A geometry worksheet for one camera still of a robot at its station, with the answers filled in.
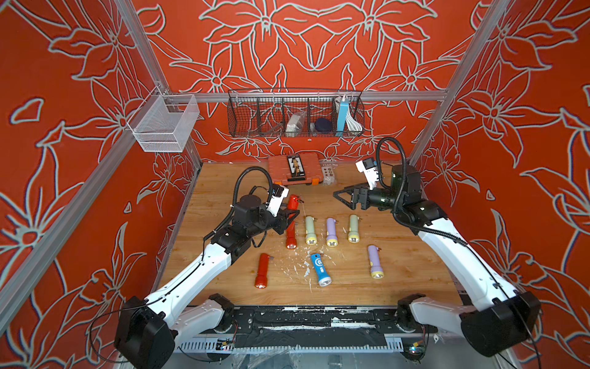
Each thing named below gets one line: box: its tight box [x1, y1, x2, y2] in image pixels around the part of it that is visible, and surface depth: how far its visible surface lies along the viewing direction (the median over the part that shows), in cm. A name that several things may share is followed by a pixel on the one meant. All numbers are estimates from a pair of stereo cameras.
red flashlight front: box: [254, 252, 270, 290], surface depth 84 cm
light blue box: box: [338, 100, 350, 132], surface depth 89 cm
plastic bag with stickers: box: [319, 160, 339, 187], surface depth 112 cm
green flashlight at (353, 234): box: [348, 213, 361, 244], surface depth 94 cm
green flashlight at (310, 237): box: [304, 215, 318, 246], surface depth 94 cm
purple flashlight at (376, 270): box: [367, 244, 385, 280], surface depth 85 cm
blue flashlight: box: [310, 252, 333, 287], surface depth 83 cm
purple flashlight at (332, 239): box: [325, 217, 339, 248], surface depth 92 cm
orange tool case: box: [268, 152, 324, 186], surface depth 112 cm
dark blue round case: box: [314, 117, 333, 132], surface depth 97 cm
